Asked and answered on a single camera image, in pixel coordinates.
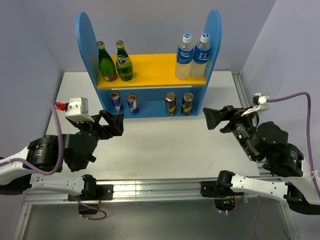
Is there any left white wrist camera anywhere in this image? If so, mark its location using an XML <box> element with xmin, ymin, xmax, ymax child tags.
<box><xmin>54</xmin><ymin>97</ymin><xmax>94</xmax><ymax>123</ymax></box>

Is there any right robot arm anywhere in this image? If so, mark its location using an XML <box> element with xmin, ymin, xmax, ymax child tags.
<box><xmin>201</xmin><ymin>105</ymin><xmax>320</xmax><ymax>215</ymax></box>

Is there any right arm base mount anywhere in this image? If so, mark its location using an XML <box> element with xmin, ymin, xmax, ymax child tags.
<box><xmin>200</xmin><ymin>180</ymin><xmax>236</xmax><ymax>213</ymax></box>

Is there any aluminium side rail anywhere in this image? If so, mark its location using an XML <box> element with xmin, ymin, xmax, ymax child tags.
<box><xmin>231</xmin><ymin>71</ymin><xmax>272</xmax><ymax>177</ymax></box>

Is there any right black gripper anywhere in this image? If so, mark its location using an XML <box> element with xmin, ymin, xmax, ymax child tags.
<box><xmin>201</xmin><ymin>103</ymin><xmax>257</xmax><ymax>160</ymax></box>

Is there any black can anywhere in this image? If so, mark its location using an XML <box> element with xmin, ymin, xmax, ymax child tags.
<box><xmin>164</xmin><ymin>92</ymin><xmax>176</xmax><ymax>116</ymax></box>
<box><xmin>181</xmin><ymin>92</ymin><xmax>194</xmax><ymax>116</ymax></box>

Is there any green glass bottle orange label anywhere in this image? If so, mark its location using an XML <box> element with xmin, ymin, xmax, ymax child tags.
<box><xmin>97</xmin><ymin>41</ymin><xmax>117</xmax><ymax>82</ymax></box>

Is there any black can front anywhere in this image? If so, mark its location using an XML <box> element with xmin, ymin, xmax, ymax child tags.
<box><xmin>181</xmin><ymin>92</ymin><xmax>194</xmax><ymax>116</ymax></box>

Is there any Red Bull can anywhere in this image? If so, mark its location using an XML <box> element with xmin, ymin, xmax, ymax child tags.
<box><xmin>110</xmin><ymin>91</ymin><xmax>124</xmax><ymax>113</ymax></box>
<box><xmin>127</xmin><ymin>93</ymin><xmax>139</xmax><ymax>115</ymax></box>

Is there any clear bottle blue label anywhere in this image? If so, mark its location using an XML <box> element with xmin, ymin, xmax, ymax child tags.
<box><xmin>189</xmin><ymin>33</ymin><xmax>211</xmax><ymax>79</ymax></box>
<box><xmin>175</xmin><ymin>33</ymin><xmax>194</xmax><ymax>80</ymax></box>

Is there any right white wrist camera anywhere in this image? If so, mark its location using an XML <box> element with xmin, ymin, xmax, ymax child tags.
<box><xmin>241</xmin><ymin>92</ymin><xmax>271</xmax><ymax>117</ymax></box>

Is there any clear bottle blue label left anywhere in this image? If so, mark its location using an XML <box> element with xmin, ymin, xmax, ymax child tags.
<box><xmin>175</xmin><ymin>33</ymin><xmax>194</xmax><ymax>80</ymax></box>

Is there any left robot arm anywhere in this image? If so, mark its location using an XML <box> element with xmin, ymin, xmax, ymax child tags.
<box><xmin>0</xmin><ymin>110</ymin><xmax>124</xmax><ymax>200</ymax></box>

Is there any clear bottle blue label right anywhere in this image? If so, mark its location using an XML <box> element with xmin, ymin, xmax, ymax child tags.
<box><xmin>189</xmin><ymin>33</ymin><xmax>211</xmax><ymax>79</ymax></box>

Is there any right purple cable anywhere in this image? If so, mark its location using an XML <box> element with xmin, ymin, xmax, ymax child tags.
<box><xmin>253</xmin><ymin>91</ymin><xmax>320</xmax><ymax>240</ymax></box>

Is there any aluminium front rail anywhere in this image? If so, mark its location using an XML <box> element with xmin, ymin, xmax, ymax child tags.
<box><xmin>23</xmin><ymin>176</ymin><xmax>287</xmax><ymax>206</ymax></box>

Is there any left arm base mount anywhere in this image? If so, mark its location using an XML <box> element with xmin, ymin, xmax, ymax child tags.
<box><xmin>75</xmin><ymin>184</ymin><xmax>114</xmax><ymax>216</ymax></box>

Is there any blue and yellow shelf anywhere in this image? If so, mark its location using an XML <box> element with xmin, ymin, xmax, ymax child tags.
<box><xmin>75</xmin><ymin>9</ymin><xmax>222</xmax><ymax>118</ymax></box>

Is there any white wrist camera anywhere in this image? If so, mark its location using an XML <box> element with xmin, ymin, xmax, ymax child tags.
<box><xmin>54</xmin><ymin>97</ymin><xmax>94</xmax><ymax>123</ymax></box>
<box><xmin>241</xmin><ymin>92</ymin><xmax>271</xmax><ymax>117</ymax></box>

